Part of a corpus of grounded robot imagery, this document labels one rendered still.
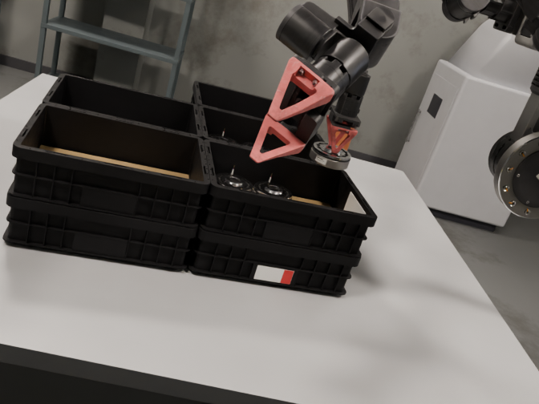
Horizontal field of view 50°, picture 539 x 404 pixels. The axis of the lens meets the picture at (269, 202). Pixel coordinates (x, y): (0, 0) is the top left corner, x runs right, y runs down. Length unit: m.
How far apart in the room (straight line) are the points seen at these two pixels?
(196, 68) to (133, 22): 0.64
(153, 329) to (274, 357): 0.24
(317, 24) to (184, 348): 0.64
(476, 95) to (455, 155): 0.43
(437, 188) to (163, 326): 3.38
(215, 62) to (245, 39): 0.31
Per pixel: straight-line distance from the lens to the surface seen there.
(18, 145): 1.23
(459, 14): 1.56
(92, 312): 1.17
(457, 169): 4.32
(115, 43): 4.13
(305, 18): 0.81
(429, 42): 4.98
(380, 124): 5.04
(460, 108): 4.18
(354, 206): 1.45
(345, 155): 1.48
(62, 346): 1.08
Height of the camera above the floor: 1.40
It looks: 23 degrees down
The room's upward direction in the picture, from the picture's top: 18 degrees clockwise
